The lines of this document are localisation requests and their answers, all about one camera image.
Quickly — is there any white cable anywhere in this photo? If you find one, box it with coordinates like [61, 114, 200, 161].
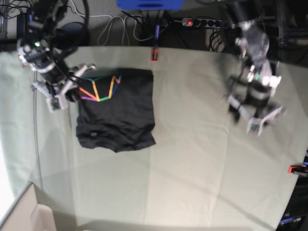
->
[69, 0, 157, 46]

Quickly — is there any dark grey t-shirt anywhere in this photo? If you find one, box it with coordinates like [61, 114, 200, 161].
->
[76, 68, 155, 153]

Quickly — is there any right red black clamp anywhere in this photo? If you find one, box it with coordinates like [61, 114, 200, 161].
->
[288, 153, 308, 177]

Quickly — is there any black power strip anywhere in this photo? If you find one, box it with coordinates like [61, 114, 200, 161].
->
[181, 18, 221, 29]

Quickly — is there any red black clamp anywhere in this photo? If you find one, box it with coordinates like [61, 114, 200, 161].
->
[288, 153, 308, 177]
[151, 24, 160, 62]

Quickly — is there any middle red black clamp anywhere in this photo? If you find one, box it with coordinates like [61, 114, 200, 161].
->
[151, 24, 160, 62]

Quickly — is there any light green table cloth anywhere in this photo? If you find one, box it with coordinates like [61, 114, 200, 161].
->
[0, 47, 308, 231]

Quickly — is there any blue box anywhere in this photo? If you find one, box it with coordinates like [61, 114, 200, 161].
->
[116, 0, 184, 10]

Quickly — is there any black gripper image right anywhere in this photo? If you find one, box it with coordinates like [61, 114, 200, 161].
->
[228, 84, 277, 124]

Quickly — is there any beige plastic bin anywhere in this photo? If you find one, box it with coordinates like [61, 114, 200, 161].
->
[0, 182, 56, 231]

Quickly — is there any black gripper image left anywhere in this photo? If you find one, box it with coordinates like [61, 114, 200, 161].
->
[40, 64, 79, 102]

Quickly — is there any black round stool seat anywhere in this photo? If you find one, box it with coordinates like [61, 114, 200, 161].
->
[56, 22, 90, 50]

